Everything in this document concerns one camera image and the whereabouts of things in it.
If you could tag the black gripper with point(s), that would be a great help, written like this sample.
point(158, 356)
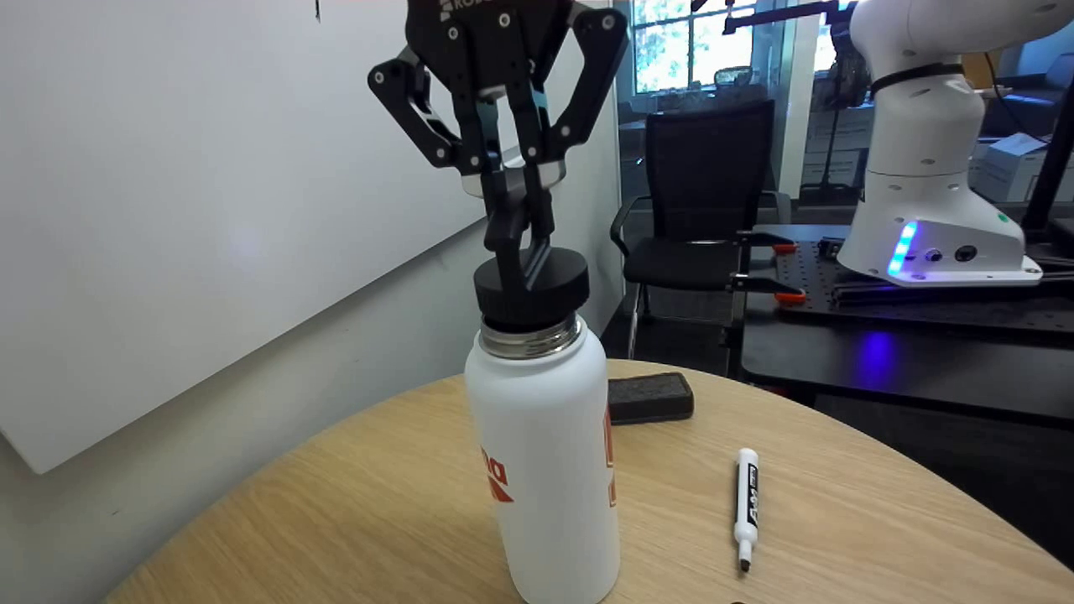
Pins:
point(487, 39)

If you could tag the white bottle with black cap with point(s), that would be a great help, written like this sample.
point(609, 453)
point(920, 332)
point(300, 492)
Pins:
point(541, 448)

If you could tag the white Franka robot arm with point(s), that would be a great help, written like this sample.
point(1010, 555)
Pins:
point(926, 180)

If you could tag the black office chair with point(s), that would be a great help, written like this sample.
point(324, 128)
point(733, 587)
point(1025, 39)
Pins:
point(706, 189)

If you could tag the whiteboard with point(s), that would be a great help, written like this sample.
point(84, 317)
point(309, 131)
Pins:
point(202, 189)

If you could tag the black whiteboard eraser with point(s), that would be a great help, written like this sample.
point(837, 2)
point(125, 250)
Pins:
point(649, 398)

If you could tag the white marker with black label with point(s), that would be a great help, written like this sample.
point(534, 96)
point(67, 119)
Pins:
point(745, 505)

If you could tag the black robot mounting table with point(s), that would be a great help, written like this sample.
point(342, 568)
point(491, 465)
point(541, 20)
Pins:
point(916, 356)

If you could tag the round wooden table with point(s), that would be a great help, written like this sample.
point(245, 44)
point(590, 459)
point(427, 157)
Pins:
point(840, 505)

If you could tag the window with frame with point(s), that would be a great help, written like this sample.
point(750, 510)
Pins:
point(684, 44)

